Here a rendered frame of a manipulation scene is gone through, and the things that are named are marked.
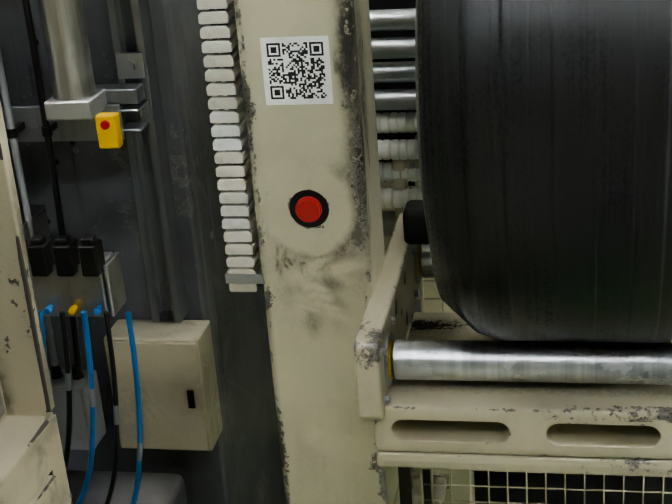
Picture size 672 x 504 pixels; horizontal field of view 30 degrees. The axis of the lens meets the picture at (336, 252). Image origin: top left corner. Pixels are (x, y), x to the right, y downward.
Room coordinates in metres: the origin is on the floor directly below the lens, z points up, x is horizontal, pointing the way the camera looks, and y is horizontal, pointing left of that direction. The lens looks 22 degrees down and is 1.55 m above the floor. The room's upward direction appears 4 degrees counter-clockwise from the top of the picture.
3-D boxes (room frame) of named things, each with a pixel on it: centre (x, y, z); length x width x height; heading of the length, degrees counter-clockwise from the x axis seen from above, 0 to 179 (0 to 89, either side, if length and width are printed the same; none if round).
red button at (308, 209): (1.33, 0.03, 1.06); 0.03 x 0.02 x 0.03; 78
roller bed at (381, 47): (1.78, -0.10, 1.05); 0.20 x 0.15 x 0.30; 78
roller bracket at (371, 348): (1.39, -0.07, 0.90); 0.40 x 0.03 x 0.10; 168
